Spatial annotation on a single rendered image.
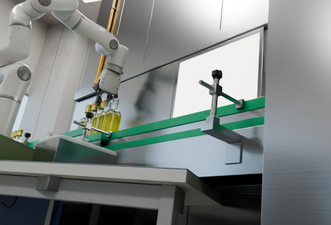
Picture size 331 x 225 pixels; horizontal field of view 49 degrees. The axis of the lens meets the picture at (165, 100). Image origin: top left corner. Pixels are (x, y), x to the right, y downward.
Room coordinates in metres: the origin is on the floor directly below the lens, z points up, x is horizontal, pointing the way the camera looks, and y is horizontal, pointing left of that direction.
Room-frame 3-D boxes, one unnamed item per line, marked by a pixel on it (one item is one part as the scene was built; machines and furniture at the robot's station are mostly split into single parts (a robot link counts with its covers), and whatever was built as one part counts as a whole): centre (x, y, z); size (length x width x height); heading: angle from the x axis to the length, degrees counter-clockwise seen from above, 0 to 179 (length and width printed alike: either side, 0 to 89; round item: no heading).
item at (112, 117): (1.51, 0.22, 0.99); 0.06 x 0.06 x 0.21; 41
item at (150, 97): (1.43, -0.03, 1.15); 0.90 x 0.03 x 0.34; 39
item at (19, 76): (1.33, 0.60, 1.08); 0.13 x 0.10 x 0.16; 51
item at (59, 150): (1.23, 0.25, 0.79); 0.27 x 0.17 x 0.08; 129
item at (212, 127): (0.87, -0.14, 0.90); 0.17 x 0.05 x 0.23; 129
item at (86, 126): (1.37, 0.26, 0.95); 0.17 x 0.03 x 0.12; 129
